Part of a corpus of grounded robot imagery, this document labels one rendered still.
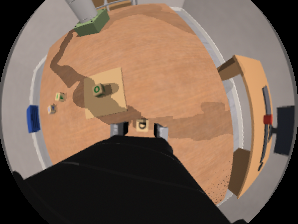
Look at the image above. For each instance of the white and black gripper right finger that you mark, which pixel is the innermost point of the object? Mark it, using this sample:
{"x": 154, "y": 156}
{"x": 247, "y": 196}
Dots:
{"x": 160, "y": 131}

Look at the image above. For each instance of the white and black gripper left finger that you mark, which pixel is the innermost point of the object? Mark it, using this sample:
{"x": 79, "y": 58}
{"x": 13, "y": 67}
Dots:
{"x": 119, "y": 129}

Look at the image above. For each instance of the wooden letter block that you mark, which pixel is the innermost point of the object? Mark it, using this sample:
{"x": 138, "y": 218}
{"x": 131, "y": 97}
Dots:
{"x": 142, "y": 125}
{"x": 60, "y": 97}
{"x": 51, "y": 109}
{"x": 99, "y": 90}

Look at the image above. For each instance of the tan flat mat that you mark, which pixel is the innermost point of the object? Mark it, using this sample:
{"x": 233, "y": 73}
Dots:
{"x": 111, "y": 103}

